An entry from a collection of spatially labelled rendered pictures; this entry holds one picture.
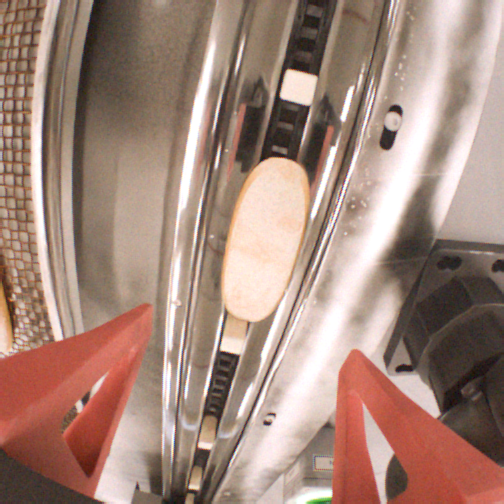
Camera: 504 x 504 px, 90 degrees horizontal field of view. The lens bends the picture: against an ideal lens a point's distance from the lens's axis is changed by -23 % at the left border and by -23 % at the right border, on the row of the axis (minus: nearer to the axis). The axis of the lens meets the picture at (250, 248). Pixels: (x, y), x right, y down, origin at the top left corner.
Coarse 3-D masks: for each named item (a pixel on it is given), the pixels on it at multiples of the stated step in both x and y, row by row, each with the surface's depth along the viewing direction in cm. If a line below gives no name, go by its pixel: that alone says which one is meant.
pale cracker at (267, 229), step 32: (288, 160) 15; (256, 192) 15; (288, 192) 15; (256, 224) 16; (288, 224) 15; (256, 256) 17; (288, 256) 16; (224, 288) 18; (256, 288) 17; (256, 320) 19
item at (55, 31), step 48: (0, 0) 7; (48, 0) 8; (0, 48) 9; (48, 48) 8; (48, 96) 10; (48, 144) 11; (48, 192) 12; (48, 240) 13; (48, 288) 15; (48, 336) 17
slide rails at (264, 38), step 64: (256, 0) 11; (384, 0) 11; (256, 64) 13; (256, 128) 14; (320, 128) 14; (320, 192) 16; (192, 320) 20; (192, 384) 23; (256, 384) 23; (192, 448) 29
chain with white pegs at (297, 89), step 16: (304, 0) 12; (304, 16) 13; (320, 16) 12; (304, 32) 13; (320, 32) 13; (304, 64) 14; (288, 80) 11; (304, 80) 11; (288, 96) 12; (304, 96) 12; (272, 128) 15; (288, 128) 15; (288, 144) 16; (240, 320) 19; (224, 336) 18; (240, 336) 18; (224, 352) 23; (240, 352) 18; (224, 368) 24; (224, 384) 25; (208, 400) 26; (208, 416) 27; (208, 432) 26; (208, 448) 25; (192, 480) 32; (192, 496) 40
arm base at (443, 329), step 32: (448, 256) 18; (480, 256) 18; (416, 288) 20; (448, 288) 19; (480, 288) 17; (416, 320) 20; (448, 320) 17; (480, 320) 16; (416, 352) 19; (448, 352) 16; (480, 352) 14; (448, 384) 15
